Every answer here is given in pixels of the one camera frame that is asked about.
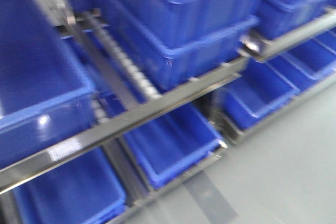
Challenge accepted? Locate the blue bin lower left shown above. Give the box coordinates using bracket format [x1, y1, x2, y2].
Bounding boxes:
[13, 148, 126, 223]

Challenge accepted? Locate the blue bin far lower right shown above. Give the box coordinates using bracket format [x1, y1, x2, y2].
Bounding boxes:
[269, 29, 335, 93]

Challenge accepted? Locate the blue bin lower centre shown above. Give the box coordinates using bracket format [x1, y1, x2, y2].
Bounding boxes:
[123, 103, 223, 189]

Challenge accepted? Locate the blue bin with red parts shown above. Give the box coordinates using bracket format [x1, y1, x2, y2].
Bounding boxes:
[118, 0, 260, 48]

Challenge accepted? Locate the blue bin under stacked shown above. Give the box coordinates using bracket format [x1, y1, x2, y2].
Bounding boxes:
[108, 15, 258, 90]

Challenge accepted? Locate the blue bin upper left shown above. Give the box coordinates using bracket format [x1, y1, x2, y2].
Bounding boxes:
[1, 0, 94, 167]

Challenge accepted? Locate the stainless steel shelf rack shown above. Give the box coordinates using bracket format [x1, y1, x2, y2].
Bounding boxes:
[1, 7, 335, 223]

